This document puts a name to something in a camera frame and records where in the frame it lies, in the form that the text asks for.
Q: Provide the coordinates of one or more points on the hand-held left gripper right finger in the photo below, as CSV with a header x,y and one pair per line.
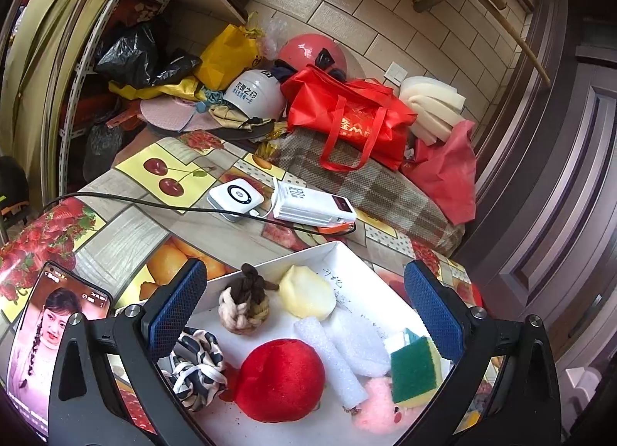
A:
x,y
434,311

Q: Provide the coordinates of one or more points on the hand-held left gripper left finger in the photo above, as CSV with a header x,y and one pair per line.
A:
x,y
176,311

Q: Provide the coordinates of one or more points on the white cardboard box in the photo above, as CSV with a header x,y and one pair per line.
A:
x,y
366,277

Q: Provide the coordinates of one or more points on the white foam block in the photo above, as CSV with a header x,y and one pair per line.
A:
x,y
332,364

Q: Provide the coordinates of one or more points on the yellow octagonal sponge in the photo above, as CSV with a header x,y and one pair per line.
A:
x,y
306,292

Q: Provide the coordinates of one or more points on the white and teal sponge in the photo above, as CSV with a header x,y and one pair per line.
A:
x,y
397,341

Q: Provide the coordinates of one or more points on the leopard print hair scrunchie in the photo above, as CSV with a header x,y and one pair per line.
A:
x,y
197,369

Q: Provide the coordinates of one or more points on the green and yellow scrub sponge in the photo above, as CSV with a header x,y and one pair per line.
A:
x,y
414,371

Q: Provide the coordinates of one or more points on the brown braided hair scrunchie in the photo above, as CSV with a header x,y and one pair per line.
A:
x,y
241,311

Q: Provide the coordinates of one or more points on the white foam sheet piece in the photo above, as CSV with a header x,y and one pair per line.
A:
x,y
364,342

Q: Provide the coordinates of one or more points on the fruit print tablecloth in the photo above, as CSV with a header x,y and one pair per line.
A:
x,y
125,234

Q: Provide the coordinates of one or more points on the pink plush toy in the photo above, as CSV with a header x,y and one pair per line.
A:
x,y
378,407

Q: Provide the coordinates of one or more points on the red plush toy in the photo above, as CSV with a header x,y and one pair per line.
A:
x,y
279,381

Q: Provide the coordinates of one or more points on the small white power bank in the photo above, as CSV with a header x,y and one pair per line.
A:
x,y
235,198

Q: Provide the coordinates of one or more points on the plaid blanket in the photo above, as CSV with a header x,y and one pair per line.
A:
x,y
385,190

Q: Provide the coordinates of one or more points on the smartphone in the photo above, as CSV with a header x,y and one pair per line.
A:
x,y
43,330

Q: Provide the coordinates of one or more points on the red plastic bag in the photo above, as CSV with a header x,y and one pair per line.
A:
x,y
448,176

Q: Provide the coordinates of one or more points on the large white power bank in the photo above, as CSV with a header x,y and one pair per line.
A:
x,y
308,202

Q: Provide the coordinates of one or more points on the dark plastic bag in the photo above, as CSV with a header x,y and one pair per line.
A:
x,y
102,152

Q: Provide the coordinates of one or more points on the brown panelled door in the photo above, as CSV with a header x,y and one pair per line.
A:
x,y
554,161

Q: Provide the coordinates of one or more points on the pink sun hat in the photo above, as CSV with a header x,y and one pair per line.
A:
x,y
168,113

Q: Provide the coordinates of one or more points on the stack of cream foam pieces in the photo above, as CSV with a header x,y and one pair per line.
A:
x,y
434,106

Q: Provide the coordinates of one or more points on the red tote bag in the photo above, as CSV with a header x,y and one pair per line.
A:
x,y
347,123

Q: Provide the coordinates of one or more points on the yellow cloth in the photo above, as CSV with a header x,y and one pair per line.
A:
x,y
164,88

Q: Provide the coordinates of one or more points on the white helmet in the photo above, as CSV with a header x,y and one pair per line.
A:
x,y
253,94

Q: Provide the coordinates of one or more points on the metal shelf rack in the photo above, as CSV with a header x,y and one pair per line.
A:
x,y
67,89

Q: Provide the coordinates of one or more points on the black plastic bag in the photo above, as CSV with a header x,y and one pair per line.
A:
x,y
135,55

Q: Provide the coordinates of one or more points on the yellow shopping bag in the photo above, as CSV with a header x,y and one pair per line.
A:
x,y
226,55

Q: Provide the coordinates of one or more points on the red helmet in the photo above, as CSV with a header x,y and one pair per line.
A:
x,y
301,48

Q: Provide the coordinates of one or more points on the wooden stick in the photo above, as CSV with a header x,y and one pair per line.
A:
x,y
506,24

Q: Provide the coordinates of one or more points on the white wall socket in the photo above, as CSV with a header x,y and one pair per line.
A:
x,y
396,73

